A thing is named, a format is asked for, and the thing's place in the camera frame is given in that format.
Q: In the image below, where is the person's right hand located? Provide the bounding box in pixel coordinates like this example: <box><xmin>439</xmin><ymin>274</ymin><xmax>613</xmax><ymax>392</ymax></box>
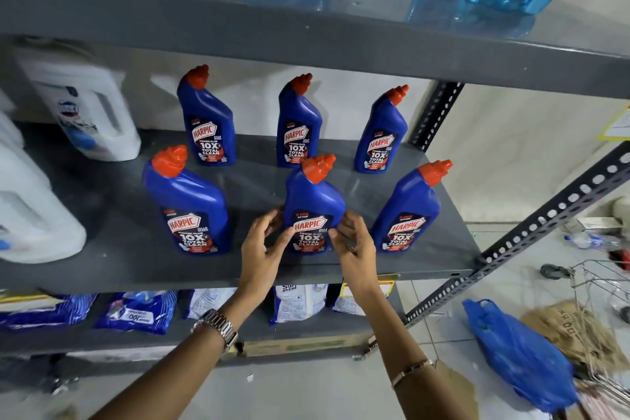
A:
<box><xmin>327</xmin><ymin>211</ymin><xmax>382</xmax><ymax>306</ymax></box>

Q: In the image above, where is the thin copper bracelet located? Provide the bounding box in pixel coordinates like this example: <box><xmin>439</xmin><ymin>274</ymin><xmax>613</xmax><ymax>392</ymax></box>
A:
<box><xmin>391</xmin><ymin>359</ymin><xmax>435</xmax><ymax>389</ymax></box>

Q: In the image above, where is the grey metal shelf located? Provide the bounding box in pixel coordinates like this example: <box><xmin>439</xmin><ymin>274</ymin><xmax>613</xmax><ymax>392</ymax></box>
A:
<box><xmin>0</xmin><ymin>0</ymin><xmax>630</xmax><ymax>386</ymax></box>

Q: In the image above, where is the black caster wheel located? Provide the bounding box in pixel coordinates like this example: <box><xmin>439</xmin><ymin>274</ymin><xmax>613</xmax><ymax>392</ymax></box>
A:
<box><xmin>539</xmin><ymin>263</ymin><xmax>574</xmax><ymax>282</ymax></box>

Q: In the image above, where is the brown cardboard strip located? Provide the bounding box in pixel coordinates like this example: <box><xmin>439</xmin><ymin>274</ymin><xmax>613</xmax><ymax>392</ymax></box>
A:
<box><xmin>243</xmin><ymin>333</ymin><xmax>373</xmax><ymax>358</ymax></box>

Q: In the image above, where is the blue plastic bag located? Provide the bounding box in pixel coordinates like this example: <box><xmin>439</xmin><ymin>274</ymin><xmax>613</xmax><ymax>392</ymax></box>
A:
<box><xmin>462</xmin><ymin>299</ymin><xmax>581</xmax><ymax>415</ymax></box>

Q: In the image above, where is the silver wristwatch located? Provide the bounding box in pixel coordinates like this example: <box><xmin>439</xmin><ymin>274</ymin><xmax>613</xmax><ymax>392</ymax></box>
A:
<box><xmin>192</xmin><ymin>308</ymin><xmax>240</xmax><ymax>352</ymax></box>

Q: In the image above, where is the blue plastic packet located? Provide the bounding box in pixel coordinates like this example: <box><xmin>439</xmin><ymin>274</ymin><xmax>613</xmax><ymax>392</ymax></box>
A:
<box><xmin>0</xmin><ymin>293</ymin><xmax>98</xmax><ymax>331</ymax></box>
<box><xmin>92</xmin><ymin>290</ymin><xmax>179</xmax><ymax>337</ymax></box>

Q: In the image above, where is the person's left forearm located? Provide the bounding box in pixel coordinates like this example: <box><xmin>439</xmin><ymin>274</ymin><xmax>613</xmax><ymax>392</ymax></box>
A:
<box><xmin>91</xmin><ymin>304</ymin><xmax>252</xmax><ymax>420</ymax></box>

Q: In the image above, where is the wire shopping trolley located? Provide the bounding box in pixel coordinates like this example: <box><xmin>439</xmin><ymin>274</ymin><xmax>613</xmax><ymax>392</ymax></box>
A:
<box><xmin>570</xmin><ymin>259</ymin><xmax>630</xmax><ymax>406</ymax></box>

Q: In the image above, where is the white and blue packet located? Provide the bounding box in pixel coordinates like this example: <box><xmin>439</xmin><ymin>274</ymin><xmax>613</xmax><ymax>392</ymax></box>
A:
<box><xmin>185</xmin><ymin>287</ymin><xmax>238</xmax><ymax>322</ymax></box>
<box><xmin>268</xmin><ymin>283</ymin><xmax>329</xmax><ymax>327</ymax></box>
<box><xmin>326</xmin><ymin>282</ymin><xmax>394</xmax><ymax>318</ymax></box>

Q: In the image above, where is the Harpic bottle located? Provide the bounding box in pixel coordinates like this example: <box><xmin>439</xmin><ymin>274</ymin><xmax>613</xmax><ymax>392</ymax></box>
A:
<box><xmin>282</xmin><ymin>154</ymin><xmax>347</xmax><ymax>257</ymax></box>
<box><xmin>141</xmin><ymin>144</ymin><xmax>232</xmax><ymax>257</ymax></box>

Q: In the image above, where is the yellow and white price tag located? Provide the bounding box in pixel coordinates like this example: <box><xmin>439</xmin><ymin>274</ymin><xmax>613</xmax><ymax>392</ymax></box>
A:
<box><xmin>338</xmin><ymin>273</ymin><xmax>400</xmax><ymax>299</ymax></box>
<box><xmin>598</xmin><ymin>104</ymin><xmax>630</xmax><ymax>142</ymax></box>
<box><xmin>0</xmin><ymin>291</ymin><xmax>50</xmax><ymax>305</ymax></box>

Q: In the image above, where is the brown woven sack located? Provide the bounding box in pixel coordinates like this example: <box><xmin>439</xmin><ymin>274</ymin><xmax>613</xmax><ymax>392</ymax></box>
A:
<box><xmin>521</xmin><ymin>300</ymin><xmax>616</xmax><ymax>376</ymax></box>

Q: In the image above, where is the person's left hand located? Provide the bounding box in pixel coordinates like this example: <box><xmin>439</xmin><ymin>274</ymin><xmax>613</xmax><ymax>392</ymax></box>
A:
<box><xmin>222</xmin><ymin>209</ymin><xmax>297</xmax><ymax>313</ymax></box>

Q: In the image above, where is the person's right forearm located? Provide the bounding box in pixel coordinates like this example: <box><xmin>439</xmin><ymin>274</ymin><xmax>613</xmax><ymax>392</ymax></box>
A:
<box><xmin>352</xmin><ymin>286</ymin><xmax>481</xmax><ymax>420</ymax></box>

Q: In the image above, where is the black perforated angle post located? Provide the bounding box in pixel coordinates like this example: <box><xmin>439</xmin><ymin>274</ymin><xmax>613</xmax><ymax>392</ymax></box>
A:
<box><xmin>408</xmin><ymin>81</ymin><xmax>466</xmax><ymax>152</ymax></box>
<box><xmin>354</xmin><ymin>141</ymin><xmax>630</xmax><ymax>362</ymax></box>

